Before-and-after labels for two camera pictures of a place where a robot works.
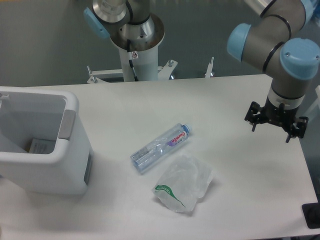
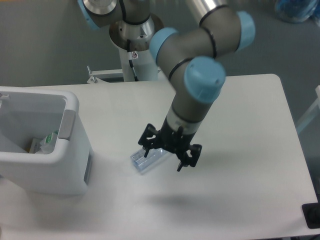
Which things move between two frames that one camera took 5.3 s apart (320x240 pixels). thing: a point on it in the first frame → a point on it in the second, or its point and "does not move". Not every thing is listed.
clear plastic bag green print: [181, 180] → [48, 143]
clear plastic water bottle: [142, 159] does not move
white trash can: [26, 113] does not move
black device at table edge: [311, 213] does not move
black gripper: [256, 114] → [174, 142]
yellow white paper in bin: [41, 146] does not move
